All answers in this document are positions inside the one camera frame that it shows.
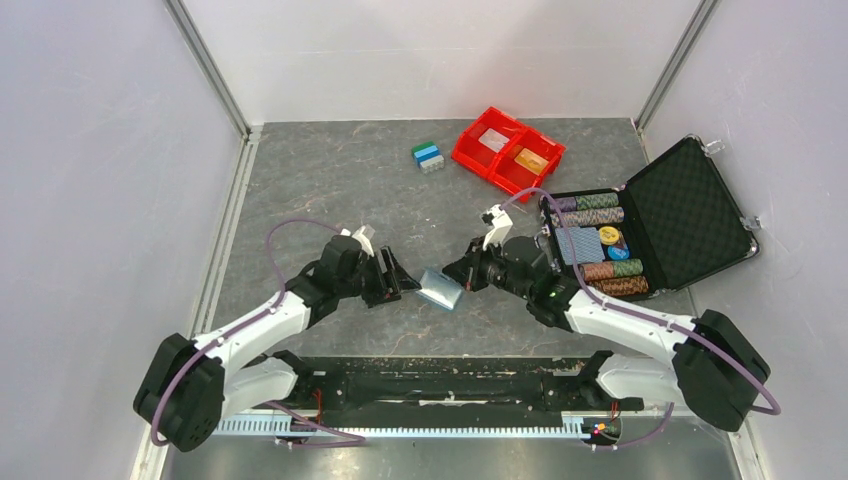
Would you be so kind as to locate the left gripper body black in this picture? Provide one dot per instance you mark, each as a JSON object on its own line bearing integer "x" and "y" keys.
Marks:
{"x": 366, "y": 277}

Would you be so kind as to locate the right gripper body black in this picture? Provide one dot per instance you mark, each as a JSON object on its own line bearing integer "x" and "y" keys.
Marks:
{"x": 493, "y": 267}

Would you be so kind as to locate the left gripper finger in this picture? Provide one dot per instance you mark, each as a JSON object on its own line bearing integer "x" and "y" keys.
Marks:
{"x": 397, "y": 280}
{"x": 376, "y": 297}

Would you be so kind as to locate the blue card holder wallet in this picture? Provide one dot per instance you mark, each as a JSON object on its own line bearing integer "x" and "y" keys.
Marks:
{"x": 440, "y": 290}

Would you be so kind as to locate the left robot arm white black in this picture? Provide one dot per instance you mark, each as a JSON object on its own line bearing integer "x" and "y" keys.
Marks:
{"x": 193, "y": 384}

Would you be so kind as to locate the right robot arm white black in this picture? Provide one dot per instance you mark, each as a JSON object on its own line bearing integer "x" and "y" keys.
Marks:
{"x": 705, "y": 363}

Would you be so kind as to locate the blue playing card deck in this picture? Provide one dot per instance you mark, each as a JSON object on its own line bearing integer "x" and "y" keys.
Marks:
{"x": 580, "y": 243}

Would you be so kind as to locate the orange card in bin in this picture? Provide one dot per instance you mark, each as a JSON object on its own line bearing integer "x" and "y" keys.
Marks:
{"x": 531, "y": 161}

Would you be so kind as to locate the white card in bin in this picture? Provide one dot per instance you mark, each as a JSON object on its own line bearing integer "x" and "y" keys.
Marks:
{"x": 493, "y": 140}

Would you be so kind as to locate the yellow dealer chip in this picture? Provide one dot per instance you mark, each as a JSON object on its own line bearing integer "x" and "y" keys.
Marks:
{"x": 609, "y": 235}

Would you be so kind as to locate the blue dealer chip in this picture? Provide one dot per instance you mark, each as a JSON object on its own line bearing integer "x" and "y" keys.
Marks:
{"x": 618, "y": 252}

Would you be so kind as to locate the orange green chip row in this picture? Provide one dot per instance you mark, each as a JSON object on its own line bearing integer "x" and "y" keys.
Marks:
{"x": 611, "y": 269}

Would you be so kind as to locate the purple green chip row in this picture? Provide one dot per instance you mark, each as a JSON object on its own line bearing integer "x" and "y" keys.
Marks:
{"x": 583, "y": 203}

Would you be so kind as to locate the purple brown chip row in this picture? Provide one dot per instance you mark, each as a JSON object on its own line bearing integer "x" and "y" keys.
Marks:
{"x": 590, "y": 217}

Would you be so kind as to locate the orange brown chip row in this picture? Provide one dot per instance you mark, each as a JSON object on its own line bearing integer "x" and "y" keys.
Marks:
{"x": 622, "y": 286}

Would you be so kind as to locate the stacked green blue white blocks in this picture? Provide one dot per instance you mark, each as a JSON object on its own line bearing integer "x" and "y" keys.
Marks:
{"x": 428, "y": 157}

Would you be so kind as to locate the red divided plastic bin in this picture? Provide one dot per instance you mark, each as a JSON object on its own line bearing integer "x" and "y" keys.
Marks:
{"x": 500, "y": 169}

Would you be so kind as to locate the black poker chip case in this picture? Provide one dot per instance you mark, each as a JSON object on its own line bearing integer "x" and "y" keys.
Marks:
{"x": 681, "y": 221}

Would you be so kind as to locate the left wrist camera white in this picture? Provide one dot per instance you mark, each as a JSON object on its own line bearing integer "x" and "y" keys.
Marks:
{"x": 363, "y": 235}

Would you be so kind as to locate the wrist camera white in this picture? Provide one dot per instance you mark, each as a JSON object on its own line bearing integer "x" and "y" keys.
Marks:
{"x": 363, "y": 235}
{"x": 498, "y": 223}

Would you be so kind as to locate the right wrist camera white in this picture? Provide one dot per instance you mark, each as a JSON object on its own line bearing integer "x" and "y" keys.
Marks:
{"x": 498, "y": 223}

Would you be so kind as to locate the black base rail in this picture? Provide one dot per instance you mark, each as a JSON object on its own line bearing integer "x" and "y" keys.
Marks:
{"x": 423, "y": 392}

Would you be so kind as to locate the aluminium frame post left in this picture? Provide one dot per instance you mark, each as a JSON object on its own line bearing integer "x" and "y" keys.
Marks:
{"x": 204, "y": 58}

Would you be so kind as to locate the aluminium frame post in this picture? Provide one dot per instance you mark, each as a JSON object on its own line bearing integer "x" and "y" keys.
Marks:
{"x": 695, "y": 27}
{"x": 204, "y": 58}

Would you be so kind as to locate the aluminium frame post right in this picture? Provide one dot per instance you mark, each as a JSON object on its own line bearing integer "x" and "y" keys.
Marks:
{"x": 695, "y": 27}

